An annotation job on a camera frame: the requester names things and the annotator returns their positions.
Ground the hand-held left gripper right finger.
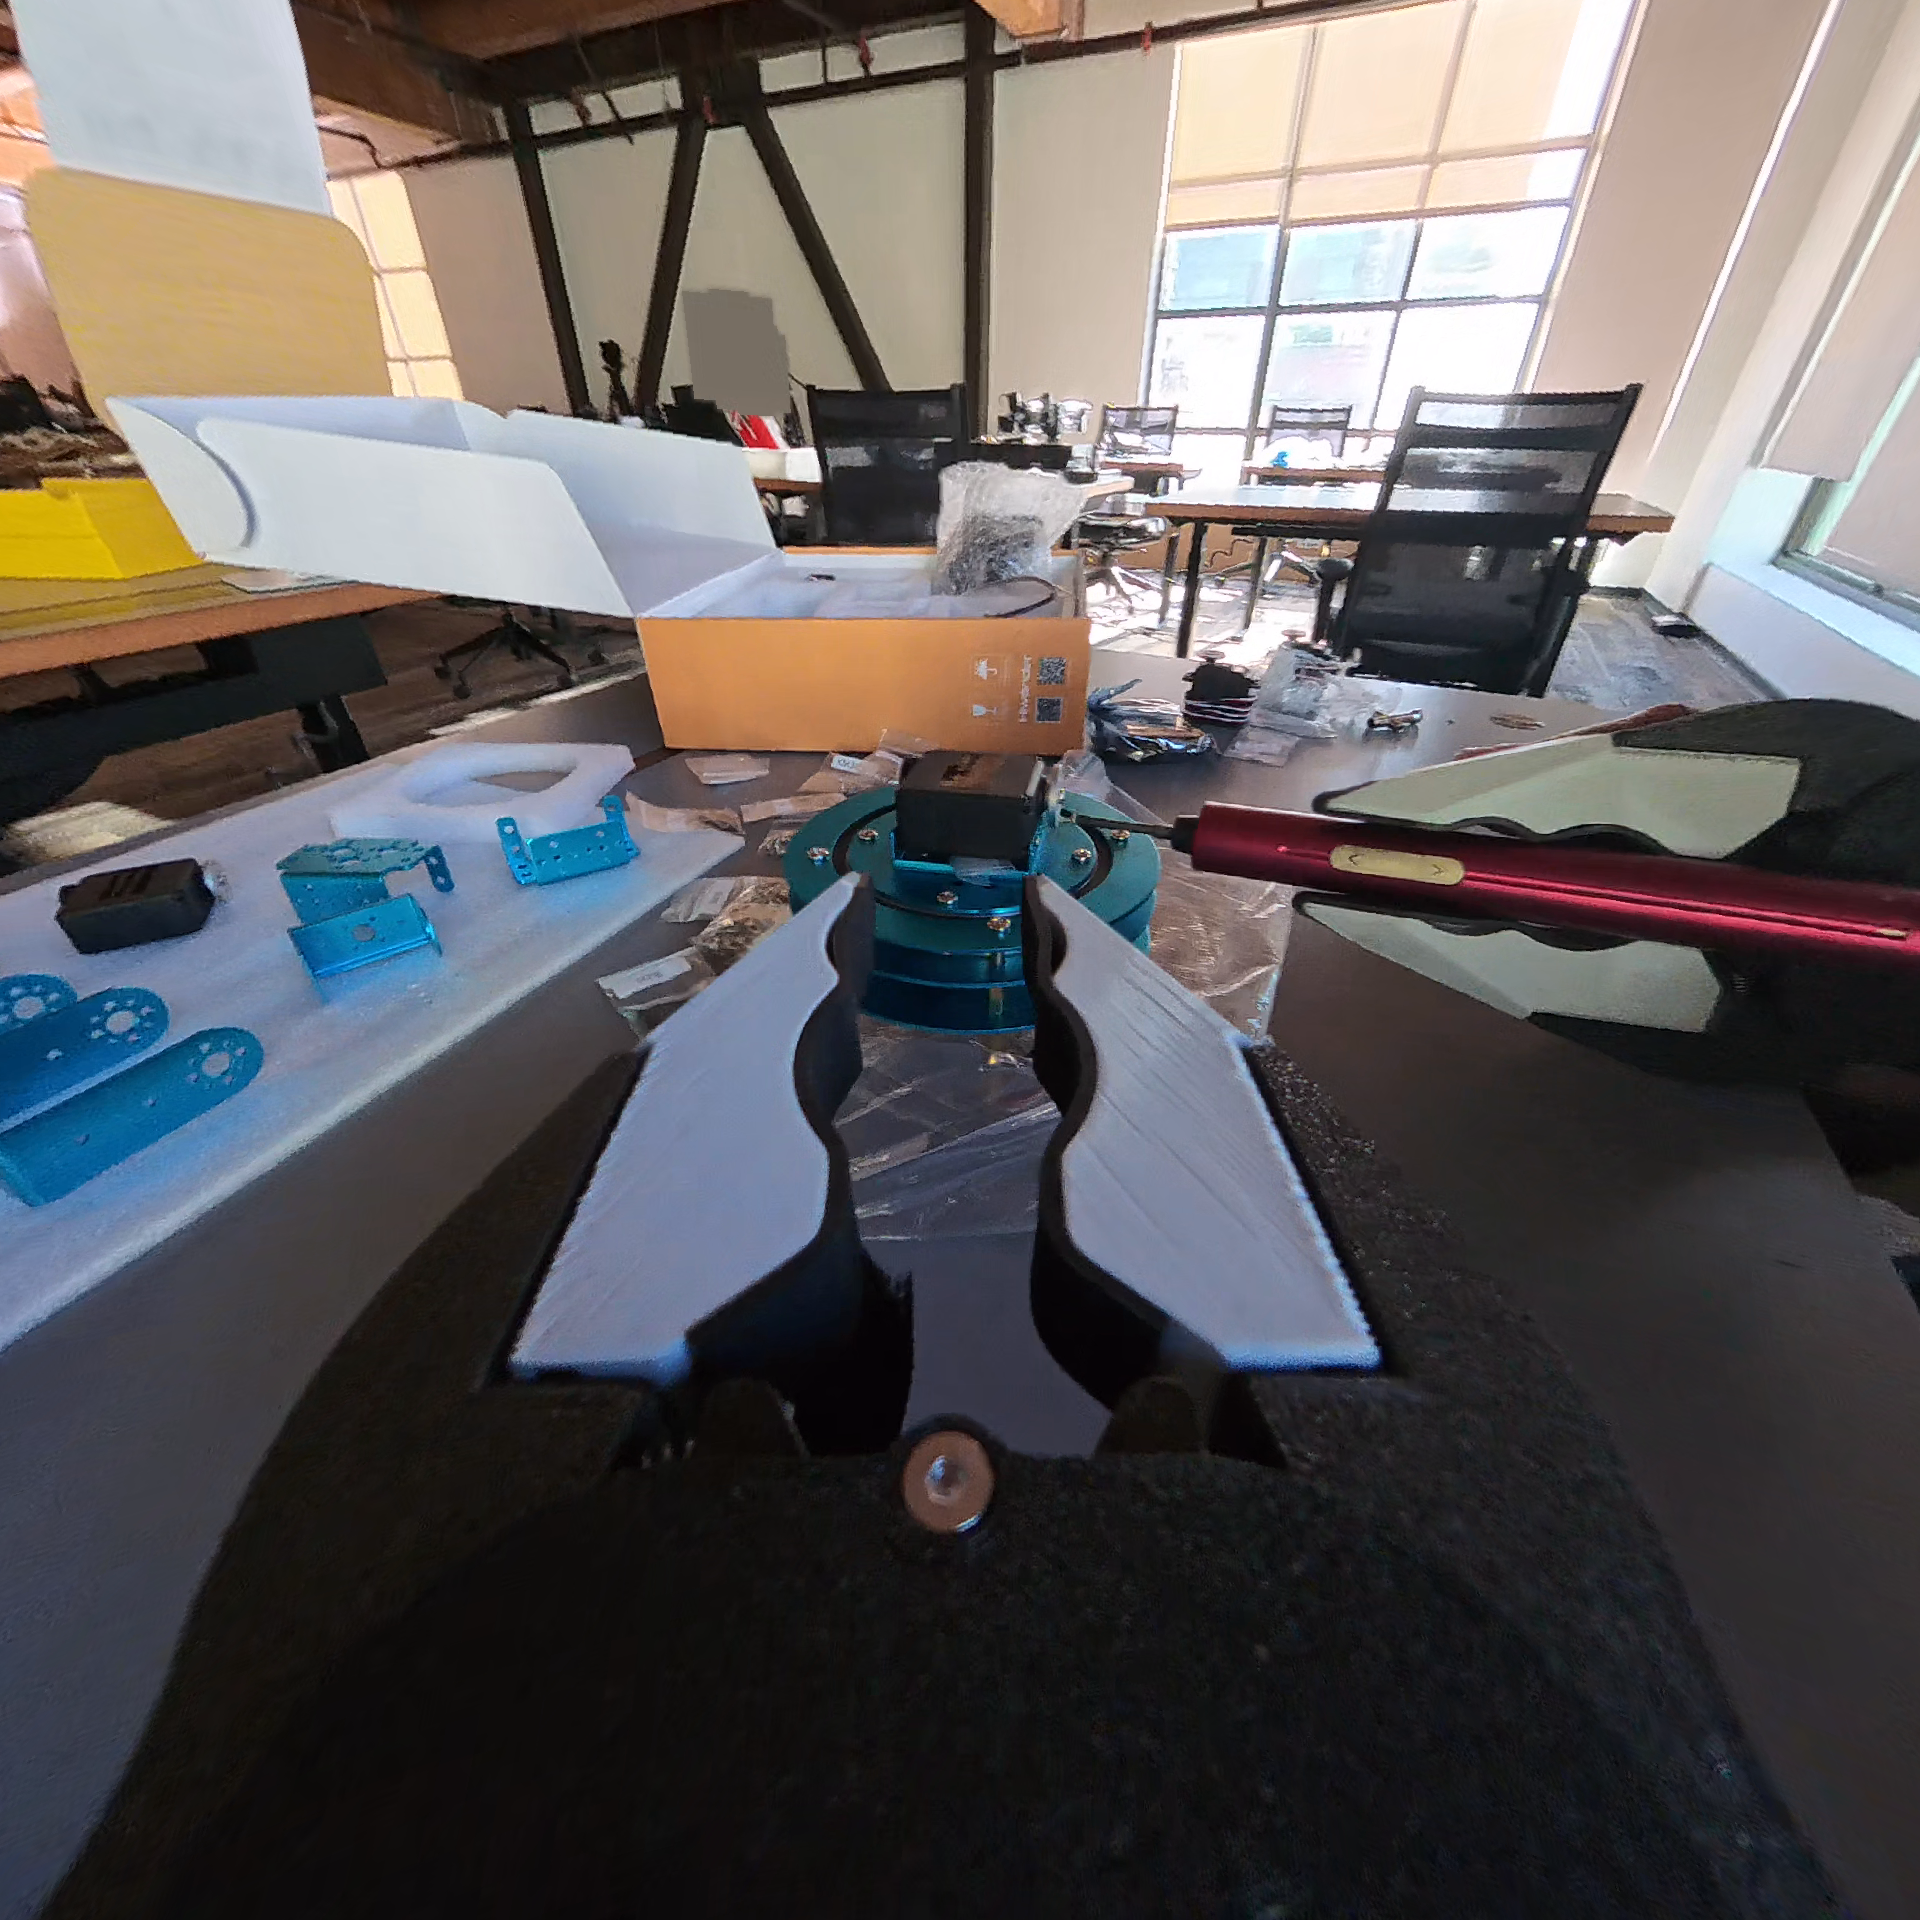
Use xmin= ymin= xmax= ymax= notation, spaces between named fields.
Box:
xmin=1021 ymin=874 xmax=1385 ymax=1449

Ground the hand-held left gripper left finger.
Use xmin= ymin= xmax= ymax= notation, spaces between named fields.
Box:
xmin=510 ymin=874 xmax=922 ymax=1460

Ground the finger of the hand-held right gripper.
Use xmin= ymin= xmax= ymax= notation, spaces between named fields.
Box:
xmin=1291 ymin=890 xmax=1726 ymax=1032
xmin=1315 ymin=730 xmax=1808 ymax=869

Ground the red electric screwdriver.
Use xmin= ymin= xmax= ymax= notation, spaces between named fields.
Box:
xmin=1114 ymin=803 xmax=1920 ymax=959

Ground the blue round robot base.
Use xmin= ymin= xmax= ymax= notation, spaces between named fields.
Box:
xmin=780 ymin=784 xmax=1160 ymax=1032

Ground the dark grey desk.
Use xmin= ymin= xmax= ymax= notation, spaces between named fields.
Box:
xmin=0 ymin=665 xmax=1920 ymax=1920

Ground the black mesh office chair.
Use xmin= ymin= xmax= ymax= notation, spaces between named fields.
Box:
xmin=1315 ymin=389 xmax=1644 ymax=695
xmin=802 ymin=389 xmax=966 ymax=550

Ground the large clear plastic bag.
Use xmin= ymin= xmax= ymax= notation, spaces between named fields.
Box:
xmin=831 ymin=852 xmax=1302 ymax=1236

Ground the pile of small zip bags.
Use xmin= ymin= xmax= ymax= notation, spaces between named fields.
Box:
xmin=593 ymin=730 xmax=934 ymax=1032

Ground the clear parts bag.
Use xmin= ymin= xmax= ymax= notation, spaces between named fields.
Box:
xmin=1248 ymin=640 xmax=1429 ymax=764

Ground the white foam sheet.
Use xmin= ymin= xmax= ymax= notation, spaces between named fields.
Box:
xmin=0 ymin=741 xmax=741 ymax=1354

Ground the wooden office table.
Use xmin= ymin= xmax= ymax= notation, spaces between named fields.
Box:
xmin=750 ymin=478 xmax=1678 ymax=673

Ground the group of blue metal brackets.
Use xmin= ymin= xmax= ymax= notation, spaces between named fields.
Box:
xmin=0 ymin=792 xmax=636 ymax=1211

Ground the orange box with white lid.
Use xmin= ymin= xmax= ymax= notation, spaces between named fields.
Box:
xmin=106 ymin=391 xmax=1090 ymax=758

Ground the large grid window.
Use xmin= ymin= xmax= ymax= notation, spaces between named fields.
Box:
xmin=1150 ymin=0 xmax=1644 ymax=449

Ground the bubble wrap bag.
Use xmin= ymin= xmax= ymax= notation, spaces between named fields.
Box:
xmin=941 ymin=458 xmax=1082 ymax=596

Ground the yellow box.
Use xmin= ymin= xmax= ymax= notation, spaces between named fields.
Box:
xmin=0 ymin=478 xmax=202 ymax=581

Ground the light wooden panel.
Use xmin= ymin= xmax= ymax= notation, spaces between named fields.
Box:
xmin=28 ymin=160 xmax=394 ymax=427

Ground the white panel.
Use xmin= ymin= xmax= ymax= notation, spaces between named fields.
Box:
xmin=12 ymin=0 xmax=337 ymax=225

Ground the white foam ring piece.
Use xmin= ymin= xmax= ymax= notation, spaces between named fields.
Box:
xmin=327 ymin=741 xmax=636 ymax=843

